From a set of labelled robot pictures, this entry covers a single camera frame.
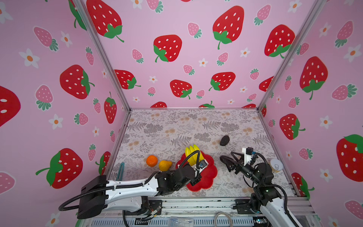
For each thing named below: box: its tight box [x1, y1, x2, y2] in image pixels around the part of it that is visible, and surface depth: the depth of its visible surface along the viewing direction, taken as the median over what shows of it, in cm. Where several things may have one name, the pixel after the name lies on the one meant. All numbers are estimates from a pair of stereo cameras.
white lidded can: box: [269, 158, 284, 173], surface depth 85 cm
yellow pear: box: [158, 160, 173, 172], surface depth 86 cm
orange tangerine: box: [146, 155, 159, 168], surface depth 88 cm
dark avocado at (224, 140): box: [219, 135, 231, 147], surface depth 100 cm
